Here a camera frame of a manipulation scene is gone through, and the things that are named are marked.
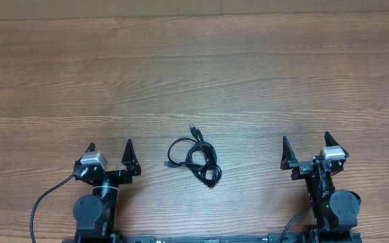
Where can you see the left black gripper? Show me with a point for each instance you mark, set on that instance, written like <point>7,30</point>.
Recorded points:
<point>132,167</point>

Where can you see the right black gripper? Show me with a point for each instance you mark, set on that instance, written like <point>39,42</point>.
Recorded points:
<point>302,169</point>

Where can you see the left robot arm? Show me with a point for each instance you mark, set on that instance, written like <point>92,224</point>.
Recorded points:
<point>95,213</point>

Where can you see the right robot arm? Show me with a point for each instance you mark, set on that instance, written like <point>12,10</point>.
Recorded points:
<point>335,211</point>

